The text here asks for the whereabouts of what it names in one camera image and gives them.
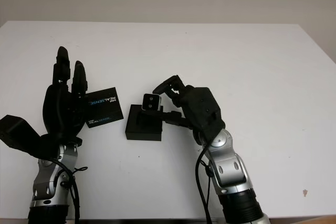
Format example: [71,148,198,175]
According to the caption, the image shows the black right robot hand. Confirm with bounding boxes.
[153,75,204,146]

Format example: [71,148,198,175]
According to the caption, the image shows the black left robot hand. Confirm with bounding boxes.
[41,46,89,144]

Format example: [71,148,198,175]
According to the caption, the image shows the small silver RealSense camera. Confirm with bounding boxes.
[141,93,161,112]

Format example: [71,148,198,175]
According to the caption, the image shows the black RealSense box lid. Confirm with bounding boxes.
[83,87,124,129]

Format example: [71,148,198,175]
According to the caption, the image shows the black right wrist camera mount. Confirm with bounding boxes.
[180,86,227,143]

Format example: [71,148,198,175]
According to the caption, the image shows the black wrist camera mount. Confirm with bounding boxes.
[180,86,227,143]
[0,114,58,159]

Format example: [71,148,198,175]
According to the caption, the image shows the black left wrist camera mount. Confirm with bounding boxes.
[0,114,58,159]

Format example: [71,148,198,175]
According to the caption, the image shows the black box base with camera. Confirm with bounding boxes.
[125,104,164,142]

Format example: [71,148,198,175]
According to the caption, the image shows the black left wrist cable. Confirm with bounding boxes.
[44,155,89,224]

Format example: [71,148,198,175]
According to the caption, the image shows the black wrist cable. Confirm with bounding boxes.
[44,155,89,224]
[195,145,214,224]

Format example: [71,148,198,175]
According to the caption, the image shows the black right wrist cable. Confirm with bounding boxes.
[195,145,214,224]

